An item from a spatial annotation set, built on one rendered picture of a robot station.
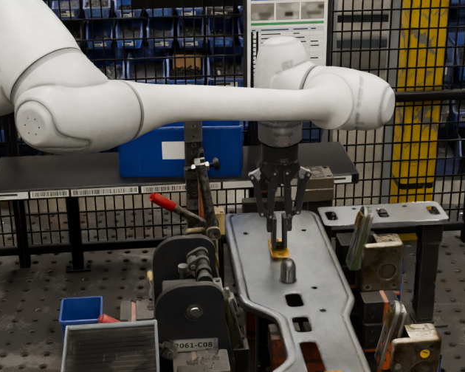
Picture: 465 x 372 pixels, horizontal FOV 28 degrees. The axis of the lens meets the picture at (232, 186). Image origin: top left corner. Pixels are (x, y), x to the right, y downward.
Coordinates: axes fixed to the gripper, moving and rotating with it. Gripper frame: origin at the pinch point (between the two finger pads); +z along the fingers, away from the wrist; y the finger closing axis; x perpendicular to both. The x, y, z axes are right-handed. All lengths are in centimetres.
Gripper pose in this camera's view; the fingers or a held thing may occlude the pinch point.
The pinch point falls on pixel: (278, 230)
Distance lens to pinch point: 195.7
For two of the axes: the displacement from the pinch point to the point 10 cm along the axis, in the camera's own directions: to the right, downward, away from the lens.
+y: 9.9, -0.5, 0.9
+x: -1.0, -4.0, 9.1
